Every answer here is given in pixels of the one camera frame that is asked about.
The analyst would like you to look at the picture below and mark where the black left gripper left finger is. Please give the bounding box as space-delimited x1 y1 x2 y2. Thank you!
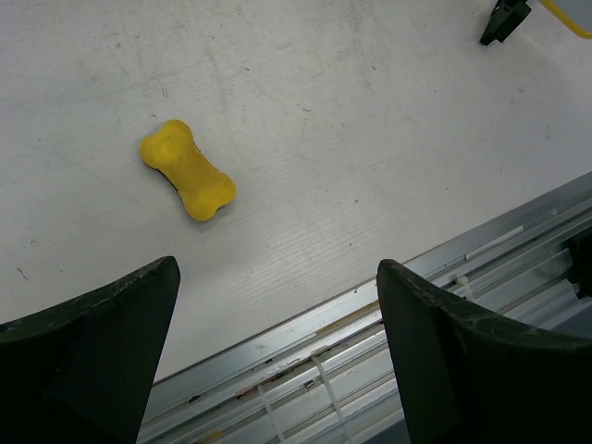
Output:
1 256 180 443

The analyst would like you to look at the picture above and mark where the yellow bone-shaped eraser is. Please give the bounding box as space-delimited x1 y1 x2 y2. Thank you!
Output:
140 119 237 222

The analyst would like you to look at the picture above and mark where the aluminium frame rail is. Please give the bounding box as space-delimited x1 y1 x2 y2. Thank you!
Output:
138 176 591 443

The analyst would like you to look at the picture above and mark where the yellow framed whiteboard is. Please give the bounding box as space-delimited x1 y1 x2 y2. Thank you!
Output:
540 0 592 40

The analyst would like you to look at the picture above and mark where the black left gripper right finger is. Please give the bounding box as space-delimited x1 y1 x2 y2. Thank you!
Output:
376 260 591 443

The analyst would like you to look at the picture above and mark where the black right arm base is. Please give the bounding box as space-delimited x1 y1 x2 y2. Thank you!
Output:
567 228 592 299

